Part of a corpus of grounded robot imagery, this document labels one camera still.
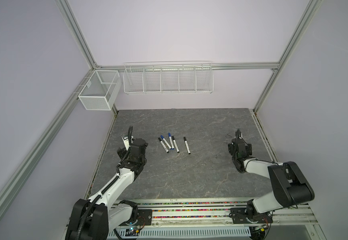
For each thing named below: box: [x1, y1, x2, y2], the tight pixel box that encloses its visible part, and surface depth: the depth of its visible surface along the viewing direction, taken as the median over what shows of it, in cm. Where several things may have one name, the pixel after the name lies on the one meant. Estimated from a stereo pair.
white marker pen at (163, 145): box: [158, 137, 170, 154], surface depth 101 cm
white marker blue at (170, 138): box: [168, 132, 175, 150], surface depth 104 cm
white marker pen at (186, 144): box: [183, 136, 191, 155], surface depth 101 cm
